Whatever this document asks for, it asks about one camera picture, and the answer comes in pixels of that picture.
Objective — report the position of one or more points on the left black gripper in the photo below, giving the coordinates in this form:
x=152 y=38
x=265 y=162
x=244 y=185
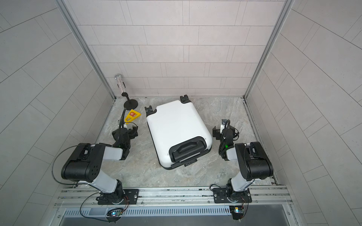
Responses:
x=131 y=133

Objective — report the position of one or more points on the right circuit board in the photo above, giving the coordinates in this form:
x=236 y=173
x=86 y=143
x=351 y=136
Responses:
x=237 y=212

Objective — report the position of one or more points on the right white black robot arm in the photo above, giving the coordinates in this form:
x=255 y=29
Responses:
x=252 y=159

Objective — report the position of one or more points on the yellow triangular block holder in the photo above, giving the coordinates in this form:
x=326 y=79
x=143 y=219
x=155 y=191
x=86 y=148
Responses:
x=129 y=119

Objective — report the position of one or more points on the white hard-shell suitcase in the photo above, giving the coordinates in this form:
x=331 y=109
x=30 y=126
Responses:
x=178 y=133

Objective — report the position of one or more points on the black stand with clear tube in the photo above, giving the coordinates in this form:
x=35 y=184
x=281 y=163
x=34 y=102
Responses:
x=130 y=104

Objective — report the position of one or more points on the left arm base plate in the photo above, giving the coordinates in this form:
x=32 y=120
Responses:
x=127 y=196

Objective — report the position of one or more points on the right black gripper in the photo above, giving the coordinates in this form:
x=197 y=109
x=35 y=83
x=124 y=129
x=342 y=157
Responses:
x=216 y=131

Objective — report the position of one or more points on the circuit board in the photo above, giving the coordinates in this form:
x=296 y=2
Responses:
x=115 y=213
x=237 y=212

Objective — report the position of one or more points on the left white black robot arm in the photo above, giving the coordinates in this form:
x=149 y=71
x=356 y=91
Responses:
x=84 y=164

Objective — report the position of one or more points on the aluminium mounting rail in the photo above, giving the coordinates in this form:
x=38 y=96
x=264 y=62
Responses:
x=176 y=196

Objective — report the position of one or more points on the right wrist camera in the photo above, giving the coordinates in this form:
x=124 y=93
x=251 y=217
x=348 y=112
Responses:
x=224 y=123

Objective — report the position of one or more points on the left circuit board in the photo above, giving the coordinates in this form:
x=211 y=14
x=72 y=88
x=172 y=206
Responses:
x=115 y=213

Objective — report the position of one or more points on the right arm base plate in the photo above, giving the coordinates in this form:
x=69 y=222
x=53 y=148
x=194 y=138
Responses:
x=227 y=195

